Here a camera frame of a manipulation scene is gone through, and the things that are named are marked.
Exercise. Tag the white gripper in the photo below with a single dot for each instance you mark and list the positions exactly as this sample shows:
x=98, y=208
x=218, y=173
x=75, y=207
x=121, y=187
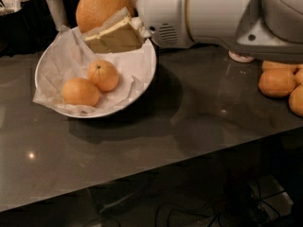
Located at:
x=162, y=11

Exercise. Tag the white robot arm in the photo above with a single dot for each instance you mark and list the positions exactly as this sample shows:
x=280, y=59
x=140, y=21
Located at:
x=268, y=30

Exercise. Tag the white bowl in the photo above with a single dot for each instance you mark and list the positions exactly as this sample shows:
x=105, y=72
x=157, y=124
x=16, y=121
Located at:
x=142, y=76

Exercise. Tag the far right edge orange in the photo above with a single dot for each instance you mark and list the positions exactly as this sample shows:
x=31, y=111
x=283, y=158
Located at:
x=299, y=74

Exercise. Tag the back orange with stem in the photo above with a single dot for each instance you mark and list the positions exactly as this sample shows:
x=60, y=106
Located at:
x=104, y=74

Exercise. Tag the white cup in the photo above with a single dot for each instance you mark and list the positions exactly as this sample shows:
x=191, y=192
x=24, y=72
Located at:
x=57, y=11

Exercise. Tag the white paper liner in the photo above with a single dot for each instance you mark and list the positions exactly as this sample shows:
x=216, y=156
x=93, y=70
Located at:
x=63, y=60

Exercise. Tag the black container white packets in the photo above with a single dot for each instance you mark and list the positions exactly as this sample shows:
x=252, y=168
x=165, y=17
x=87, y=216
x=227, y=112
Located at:
x=16, y=27

